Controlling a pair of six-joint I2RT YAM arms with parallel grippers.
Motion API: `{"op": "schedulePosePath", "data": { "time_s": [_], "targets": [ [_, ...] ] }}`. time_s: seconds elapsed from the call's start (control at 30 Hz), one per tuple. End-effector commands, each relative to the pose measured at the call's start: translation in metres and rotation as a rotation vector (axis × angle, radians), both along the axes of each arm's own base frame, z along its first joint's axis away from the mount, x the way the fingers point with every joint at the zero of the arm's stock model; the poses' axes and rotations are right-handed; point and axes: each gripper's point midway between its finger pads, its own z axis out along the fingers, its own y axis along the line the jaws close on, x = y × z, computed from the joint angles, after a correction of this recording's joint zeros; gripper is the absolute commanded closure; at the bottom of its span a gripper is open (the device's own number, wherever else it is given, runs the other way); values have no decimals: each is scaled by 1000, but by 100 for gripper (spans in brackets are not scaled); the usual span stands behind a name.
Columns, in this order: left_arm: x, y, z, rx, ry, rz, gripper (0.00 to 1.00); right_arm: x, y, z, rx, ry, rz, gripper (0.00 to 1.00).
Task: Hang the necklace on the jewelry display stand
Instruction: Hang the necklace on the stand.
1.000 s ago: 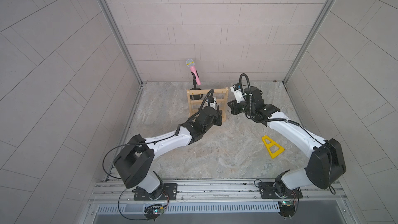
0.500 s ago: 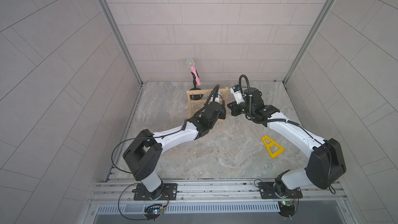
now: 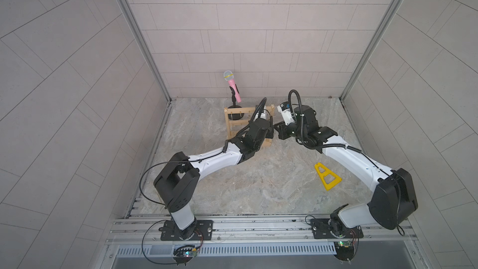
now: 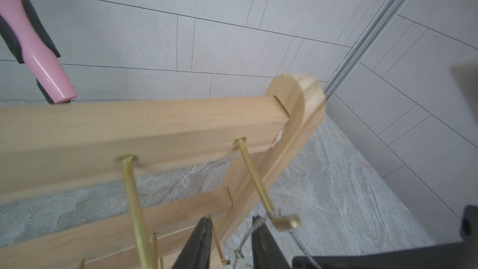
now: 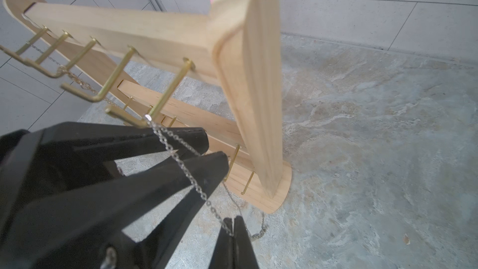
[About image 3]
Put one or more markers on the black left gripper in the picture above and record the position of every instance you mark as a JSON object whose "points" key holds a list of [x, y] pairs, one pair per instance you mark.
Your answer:
{"points": [[267, 129]]}

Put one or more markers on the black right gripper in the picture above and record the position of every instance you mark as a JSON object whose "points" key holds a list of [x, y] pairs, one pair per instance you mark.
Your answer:
{"points": [[282, 131]]}

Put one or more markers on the wooden jewelry display stand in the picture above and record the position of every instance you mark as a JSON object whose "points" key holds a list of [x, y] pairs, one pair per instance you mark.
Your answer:
{"points": [[233, 126]]}

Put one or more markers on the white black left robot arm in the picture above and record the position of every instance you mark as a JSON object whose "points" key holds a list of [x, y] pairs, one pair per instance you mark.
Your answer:
{"points": [[177, 181]]}

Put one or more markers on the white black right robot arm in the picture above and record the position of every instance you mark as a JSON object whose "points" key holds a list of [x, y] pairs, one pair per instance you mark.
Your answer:
{"points": [[394, 198]]}

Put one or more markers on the black microphone stand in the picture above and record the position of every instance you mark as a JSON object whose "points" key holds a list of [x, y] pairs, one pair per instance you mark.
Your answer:
{"points": [[234, 116]]}

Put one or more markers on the pink toy microphone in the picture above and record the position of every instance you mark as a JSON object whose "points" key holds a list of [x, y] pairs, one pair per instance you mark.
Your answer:
{"points": [[229, 78]]}

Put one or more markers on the yellow plastic triangle piece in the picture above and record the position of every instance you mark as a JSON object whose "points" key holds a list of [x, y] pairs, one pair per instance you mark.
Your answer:
{"points": [[328, 178]]}

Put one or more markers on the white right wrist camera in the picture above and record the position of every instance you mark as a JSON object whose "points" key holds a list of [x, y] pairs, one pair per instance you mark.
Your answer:
{"points": [[286, 112]]}

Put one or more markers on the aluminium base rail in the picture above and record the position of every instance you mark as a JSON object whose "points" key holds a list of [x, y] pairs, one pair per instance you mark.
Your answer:
{"points": [[246, 235]]}

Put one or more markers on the aluminium corner frame post right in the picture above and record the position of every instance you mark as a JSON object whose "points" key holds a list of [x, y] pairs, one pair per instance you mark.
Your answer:
{"points": [[387, 18]]}

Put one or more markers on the aluminium corner frame post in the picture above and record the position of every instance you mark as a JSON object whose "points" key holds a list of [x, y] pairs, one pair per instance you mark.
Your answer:
{"points": [[138, 35], [387, 18]]}

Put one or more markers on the aluminium corner frame post left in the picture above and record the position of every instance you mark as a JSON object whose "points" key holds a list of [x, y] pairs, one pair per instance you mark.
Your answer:
{"points": [[138, 35]]}

